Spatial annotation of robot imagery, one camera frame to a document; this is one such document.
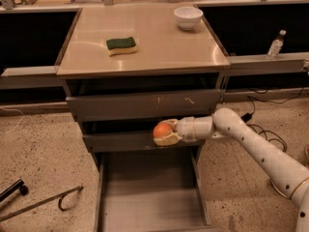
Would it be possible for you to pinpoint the grey shelf rail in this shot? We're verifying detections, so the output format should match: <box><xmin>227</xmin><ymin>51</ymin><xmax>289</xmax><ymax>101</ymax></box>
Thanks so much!
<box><xmin>227</xmin><ymin>52</ymin><xmax>309</xmax><ymax>76</ymax></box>
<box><xmin>0</xmin><ymin>66</ymin><xmax>62</xmax><ymax>90</ymax></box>

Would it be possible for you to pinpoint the grey drawer cabinet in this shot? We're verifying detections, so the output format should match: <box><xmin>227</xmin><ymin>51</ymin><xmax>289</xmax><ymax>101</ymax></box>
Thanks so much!
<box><xmin>54</xmin><ymin>2</ymin><xmax>232</xmax><ymax>232</ymax></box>

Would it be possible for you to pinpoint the metal rod with hook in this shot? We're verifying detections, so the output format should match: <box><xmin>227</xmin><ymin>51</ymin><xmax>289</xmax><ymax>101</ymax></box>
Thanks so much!
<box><xmin>0</xmin><ymin>186</ymin><xmax>83</xmax><ymax>222</ymax></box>

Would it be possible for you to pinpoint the top grey drawer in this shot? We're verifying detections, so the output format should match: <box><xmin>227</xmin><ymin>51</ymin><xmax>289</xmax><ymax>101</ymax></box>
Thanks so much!
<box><xmin>67</xmin><ymin>89</ymin><xmax>220</xmax><ymax>122</ymax></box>

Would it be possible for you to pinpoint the bottom grey drawer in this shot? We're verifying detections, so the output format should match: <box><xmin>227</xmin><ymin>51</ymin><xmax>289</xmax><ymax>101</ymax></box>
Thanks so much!
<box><xmin>93</xmin><ymin>149</ymin><xmax>223</xmax><ymax>232</ymax></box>

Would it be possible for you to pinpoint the left grey shelf rail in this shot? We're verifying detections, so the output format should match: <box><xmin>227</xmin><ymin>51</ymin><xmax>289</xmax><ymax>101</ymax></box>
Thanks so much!
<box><xmin>0</xmin><ymin>66</ymin><xmax>62</xmax><ymax>90</ymax></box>

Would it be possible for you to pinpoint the grey drawer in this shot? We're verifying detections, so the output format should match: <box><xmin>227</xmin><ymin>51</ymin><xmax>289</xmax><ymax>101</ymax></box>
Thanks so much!
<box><xmin>82</xmin><ymin>126</ymin><xmax>210</xmax><ymax>154</ymax></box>
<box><xmin>93</xmin><ymin>149</ymin><xmax>223</xmax><ymax>232</ymax></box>
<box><xmin>67</xmin><ymin>89</ymin><xmax>220</xmax><ymax>122</ymax></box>

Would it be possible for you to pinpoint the right grey shelf rail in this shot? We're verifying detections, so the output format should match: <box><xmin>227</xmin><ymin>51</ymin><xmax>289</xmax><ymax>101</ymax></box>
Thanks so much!
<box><xmin>227</xmin><ymin>52</ymin><xmax>309</xmax><ymax>76</ymax></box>

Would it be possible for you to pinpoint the orange fruit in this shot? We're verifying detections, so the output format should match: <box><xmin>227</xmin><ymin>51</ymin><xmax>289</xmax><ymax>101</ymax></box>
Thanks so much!
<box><xmin>153</xmin><ymin>123</ymin><xmax>173</xmax><ymax>138</ymax></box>

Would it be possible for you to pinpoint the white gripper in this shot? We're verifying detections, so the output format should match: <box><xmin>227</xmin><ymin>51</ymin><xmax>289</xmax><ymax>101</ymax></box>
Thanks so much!
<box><xmin>154</xmin><ymin>117</ymin><xmax>195</xmax><ymax>146</ymax></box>

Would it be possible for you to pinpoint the black caster leg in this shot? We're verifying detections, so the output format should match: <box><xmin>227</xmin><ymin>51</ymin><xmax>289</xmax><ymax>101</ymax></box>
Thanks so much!
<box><xmin>0</xmin><ymin>179</ymin><xmax>28</xmax><ymax>202</ymax></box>

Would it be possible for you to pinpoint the clear plastic water bottle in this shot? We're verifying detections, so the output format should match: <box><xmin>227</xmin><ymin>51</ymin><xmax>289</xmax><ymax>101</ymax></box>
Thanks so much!
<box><xmin>267</xmin><ymin>30</ymin><xmax>286</xmax><ymax>59</ymax></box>

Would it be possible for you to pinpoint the white thin cable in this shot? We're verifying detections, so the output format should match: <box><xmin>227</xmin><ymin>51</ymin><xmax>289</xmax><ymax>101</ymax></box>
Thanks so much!
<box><xmin>0</xmin><ymin>105</ymin><xmax>27</xmax><ymax>135</ymax></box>

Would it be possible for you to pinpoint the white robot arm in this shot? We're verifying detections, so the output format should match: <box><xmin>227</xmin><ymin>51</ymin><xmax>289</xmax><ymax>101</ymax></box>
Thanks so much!
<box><xmin>153</xmin><ymin>107</ymin><xmax>309</xmax><ymax>232</ymax></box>

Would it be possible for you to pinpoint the middle grey drawer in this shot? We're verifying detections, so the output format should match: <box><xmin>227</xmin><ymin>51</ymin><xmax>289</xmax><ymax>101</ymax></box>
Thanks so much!
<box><xmin>82</xmin><ymin>126</ymin><xmax>210</xmax><ymax>154</ymax></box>

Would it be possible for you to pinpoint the white bowl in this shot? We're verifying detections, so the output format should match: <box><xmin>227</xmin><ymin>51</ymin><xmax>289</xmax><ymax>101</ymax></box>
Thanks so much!
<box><xmin>174</xmin><ymin>7</ymin><xmax>203</xmax><ymax>30</ymax></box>

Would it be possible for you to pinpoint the green yellow sponge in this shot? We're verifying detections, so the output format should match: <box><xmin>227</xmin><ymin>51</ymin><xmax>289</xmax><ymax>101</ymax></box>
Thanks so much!
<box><xmin>106</xmin><ymin>37</ymin><xmax>137</xmax><ymax>56</ymax></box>

